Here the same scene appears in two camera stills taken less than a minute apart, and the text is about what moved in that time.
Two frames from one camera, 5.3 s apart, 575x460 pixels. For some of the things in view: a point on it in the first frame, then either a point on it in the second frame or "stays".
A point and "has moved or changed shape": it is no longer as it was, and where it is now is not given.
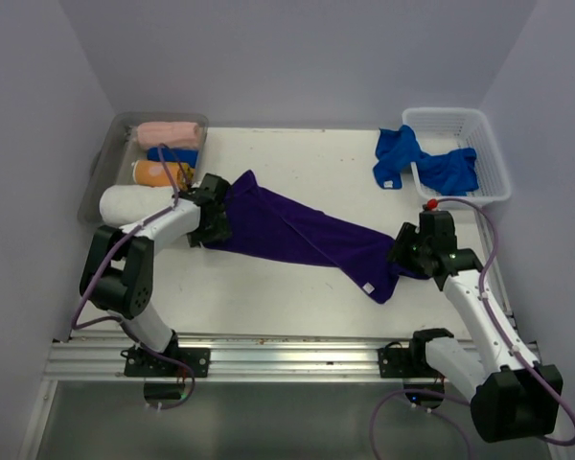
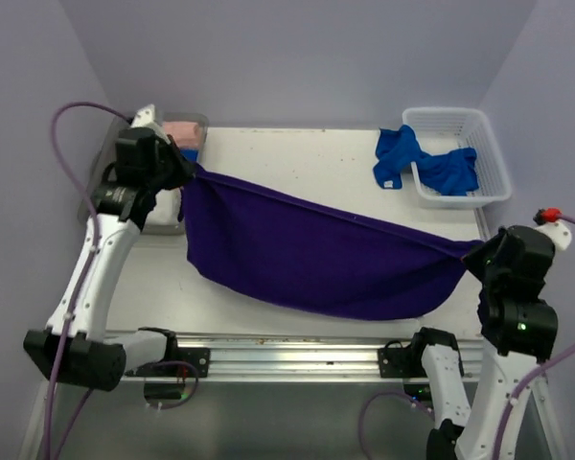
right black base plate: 399,362 stays
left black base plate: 139,362 stays
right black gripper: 398,252 to 472,257
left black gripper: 220,231 to 183,168
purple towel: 268,228 has moved or changed shape
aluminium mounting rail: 103,357 stays
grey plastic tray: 120,151 stays
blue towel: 449,171 stays
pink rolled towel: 176,134 stays
